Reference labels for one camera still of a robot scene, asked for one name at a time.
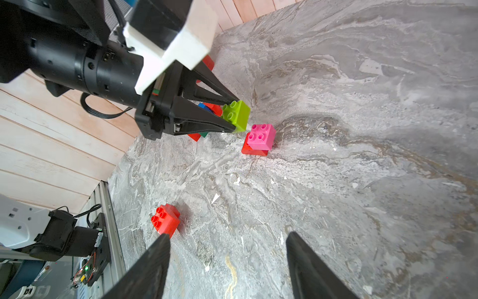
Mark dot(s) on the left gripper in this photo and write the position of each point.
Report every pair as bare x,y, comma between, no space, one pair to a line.
169,113

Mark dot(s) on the lime green lego brick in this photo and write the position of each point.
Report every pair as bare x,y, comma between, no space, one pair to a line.
237,113

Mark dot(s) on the small red curved brick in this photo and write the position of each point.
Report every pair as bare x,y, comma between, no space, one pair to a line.
195,136

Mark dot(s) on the long red lego brick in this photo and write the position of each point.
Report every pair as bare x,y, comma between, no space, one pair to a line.
247,149

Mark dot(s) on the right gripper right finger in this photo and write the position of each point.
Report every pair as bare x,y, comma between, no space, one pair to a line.
310,277

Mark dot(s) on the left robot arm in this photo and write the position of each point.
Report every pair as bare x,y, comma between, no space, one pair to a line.
68,44

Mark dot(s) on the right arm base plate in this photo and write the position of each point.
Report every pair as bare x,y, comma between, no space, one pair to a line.
93,266

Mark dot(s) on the blue lego brick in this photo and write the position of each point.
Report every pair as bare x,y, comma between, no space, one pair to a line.
206,108

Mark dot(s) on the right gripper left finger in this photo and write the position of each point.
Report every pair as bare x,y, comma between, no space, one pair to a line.
147,277

